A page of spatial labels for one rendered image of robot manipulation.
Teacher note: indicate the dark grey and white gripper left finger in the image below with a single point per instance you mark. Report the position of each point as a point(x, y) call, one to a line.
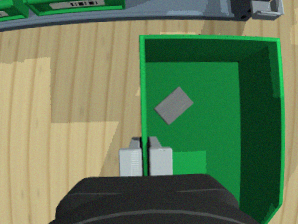
point(131, 159)

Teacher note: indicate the grey rectangular block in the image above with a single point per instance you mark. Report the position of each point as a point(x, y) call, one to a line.
point(173, 105)

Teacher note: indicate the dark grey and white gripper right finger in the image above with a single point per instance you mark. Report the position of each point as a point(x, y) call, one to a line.
point(159, 159)

